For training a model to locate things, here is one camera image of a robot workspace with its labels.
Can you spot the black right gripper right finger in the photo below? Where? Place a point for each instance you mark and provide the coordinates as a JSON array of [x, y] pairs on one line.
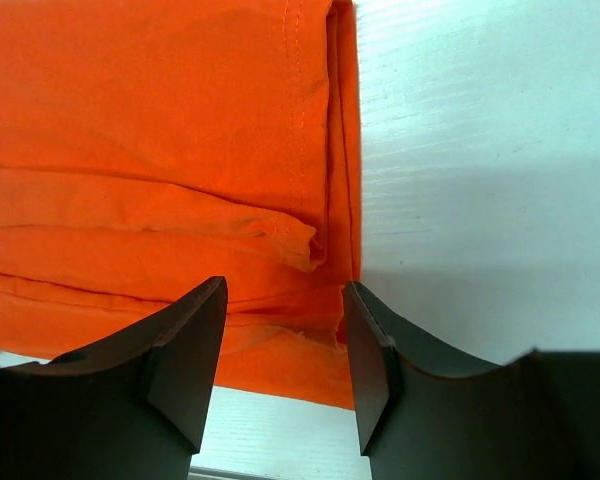
[[427, 410]]

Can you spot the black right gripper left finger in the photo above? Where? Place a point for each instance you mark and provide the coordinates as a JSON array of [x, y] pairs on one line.
[[132, 405]]

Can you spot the orange t shirt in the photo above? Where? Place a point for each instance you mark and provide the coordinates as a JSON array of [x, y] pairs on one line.
[[146, 146]]

